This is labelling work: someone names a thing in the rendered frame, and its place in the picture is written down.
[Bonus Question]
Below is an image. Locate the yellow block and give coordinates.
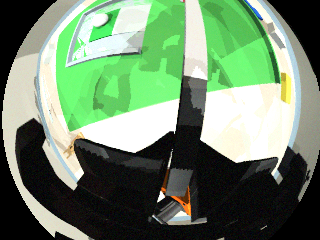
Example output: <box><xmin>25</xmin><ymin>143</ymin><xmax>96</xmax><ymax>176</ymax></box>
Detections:
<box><xmin>280</xmin><ymin>72</ymin><xmax>292</xmax><ymax>104</ymax></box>

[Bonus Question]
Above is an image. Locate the green putting mat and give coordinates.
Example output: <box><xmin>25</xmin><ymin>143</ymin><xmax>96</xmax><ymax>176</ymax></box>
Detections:
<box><xmin>56</xmin><ymin>0</ymin><xmax>275</xmax><ymax>132</ymax></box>

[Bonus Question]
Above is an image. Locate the white ball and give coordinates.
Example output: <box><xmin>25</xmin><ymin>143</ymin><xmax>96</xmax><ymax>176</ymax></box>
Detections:
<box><xmin>92</xmin><ymin>13</ymin><xmax>108</xmax><ymax>27</ymax></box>

